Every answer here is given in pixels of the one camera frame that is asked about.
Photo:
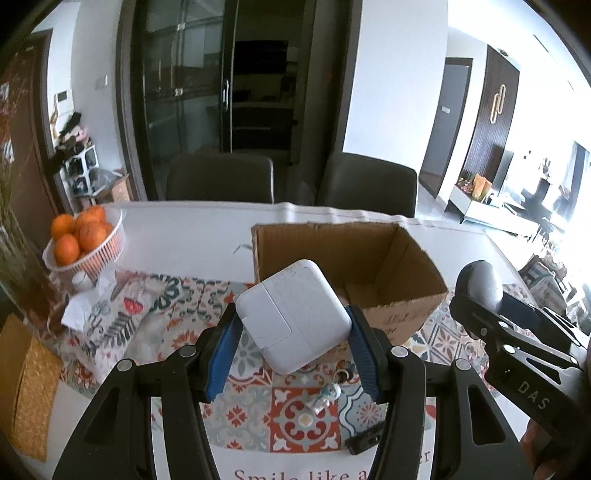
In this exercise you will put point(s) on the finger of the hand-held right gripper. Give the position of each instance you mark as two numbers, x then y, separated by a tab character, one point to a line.
503	334
545	321

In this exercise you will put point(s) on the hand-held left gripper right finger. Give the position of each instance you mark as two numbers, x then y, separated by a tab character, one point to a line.
364	355

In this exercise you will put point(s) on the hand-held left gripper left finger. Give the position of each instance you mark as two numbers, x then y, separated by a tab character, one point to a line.
221	355

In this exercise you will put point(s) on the black round case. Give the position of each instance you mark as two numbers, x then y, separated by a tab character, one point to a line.
480	281

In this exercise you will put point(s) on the white power adapter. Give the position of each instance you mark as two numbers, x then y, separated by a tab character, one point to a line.
286	314

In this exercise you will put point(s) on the brown cardboard box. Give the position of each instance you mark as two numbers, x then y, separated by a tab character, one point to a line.
392	277

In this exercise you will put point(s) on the wooden chair with cushion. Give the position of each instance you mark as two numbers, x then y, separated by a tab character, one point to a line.
545	281

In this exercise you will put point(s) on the patterned tile-print table runner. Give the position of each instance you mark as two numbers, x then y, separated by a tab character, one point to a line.
258	415

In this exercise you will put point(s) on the black rectangular charger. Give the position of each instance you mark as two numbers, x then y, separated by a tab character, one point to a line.
364	438

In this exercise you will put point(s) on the floral fabric tissue cover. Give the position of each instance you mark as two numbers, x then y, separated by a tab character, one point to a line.
138	318

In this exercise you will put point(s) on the white television stand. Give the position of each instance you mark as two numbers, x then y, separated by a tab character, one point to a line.
489	212

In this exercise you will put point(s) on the white tissue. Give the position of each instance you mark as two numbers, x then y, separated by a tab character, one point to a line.
81	311

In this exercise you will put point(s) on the orange gift boxes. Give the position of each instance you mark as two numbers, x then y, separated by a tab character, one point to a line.
481	187

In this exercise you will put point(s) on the white plastic fruit basket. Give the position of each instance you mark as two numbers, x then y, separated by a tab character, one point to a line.
104	258

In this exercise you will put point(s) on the television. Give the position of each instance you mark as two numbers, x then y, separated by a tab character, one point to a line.
506	173

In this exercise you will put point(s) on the small white round object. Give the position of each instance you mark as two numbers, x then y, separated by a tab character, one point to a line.
81	280

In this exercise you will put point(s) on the orange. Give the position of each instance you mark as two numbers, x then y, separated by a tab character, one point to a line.
66	249
108	229
94	213
90	235
62	226

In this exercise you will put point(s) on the dark dining chair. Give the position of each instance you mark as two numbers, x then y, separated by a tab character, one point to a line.
219	177
369	184

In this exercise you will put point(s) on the yellow woven mat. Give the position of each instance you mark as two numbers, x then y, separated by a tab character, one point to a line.
32	383

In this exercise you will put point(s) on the small brown carton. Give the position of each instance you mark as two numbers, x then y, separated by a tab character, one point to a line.
113	187

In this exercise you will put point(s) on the clear glass vase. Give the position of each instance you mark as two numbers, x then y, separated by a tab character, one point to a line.
18	277

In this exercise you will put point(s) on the dark interior door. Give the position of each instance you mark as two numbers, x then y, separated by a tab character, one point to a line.
445	120

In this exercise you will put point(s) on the white cube shoe rack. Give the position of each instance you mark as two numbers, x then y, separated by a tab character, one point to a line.
82	168

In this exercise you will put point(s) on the dark glass sliding door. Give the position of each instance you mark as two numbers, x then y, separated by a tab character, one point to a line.
184	101

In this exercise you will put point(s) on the dark shelf unit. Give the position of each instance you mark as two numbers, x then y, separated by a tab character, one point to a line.
263	97

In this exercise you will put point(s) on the brown wooden entrance door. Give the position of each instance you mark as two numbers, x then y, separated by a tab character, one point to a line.
27	152

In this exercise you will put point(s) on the gold wall ornament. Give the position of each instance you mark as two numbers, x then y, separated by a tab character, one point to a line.
497	105

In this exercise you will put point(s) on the white light switch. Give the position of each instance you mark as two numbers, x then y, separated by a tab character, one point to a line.
101	82

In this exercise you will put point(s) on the white wall intercom panel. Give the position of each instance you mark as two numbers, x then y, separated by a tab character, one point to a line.
61	97

